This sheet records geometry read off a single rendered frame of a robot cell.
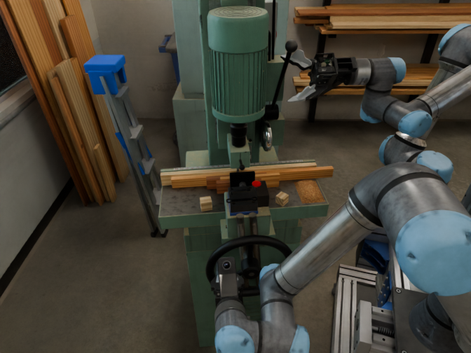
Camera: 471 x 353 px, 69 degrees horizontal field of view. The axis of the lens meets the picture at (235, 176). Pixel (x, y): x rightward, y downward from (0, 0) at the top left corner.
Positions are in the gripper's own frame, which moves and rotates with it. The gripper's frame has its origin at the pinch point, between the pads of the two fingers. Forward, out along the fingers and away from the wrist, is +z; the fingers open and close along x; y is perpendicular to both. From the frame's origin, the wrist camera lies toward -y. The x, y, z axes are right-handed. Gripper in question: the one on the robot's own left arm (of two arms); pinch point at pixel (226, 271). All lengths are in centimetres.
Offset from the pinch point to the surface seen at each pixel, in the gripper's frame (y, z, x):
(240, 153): -33.3, 21.5, 8.6
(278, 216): -9.5, 21.8, 20.6
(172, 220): -11.6, 20.5, -16.7
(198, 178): -24.2, 31.2, -7.3
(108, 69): -76, 80, -48
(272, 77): -60, 32, 23
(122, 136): -43, 97, -50
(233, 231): -8.6, 11.3, 3.7
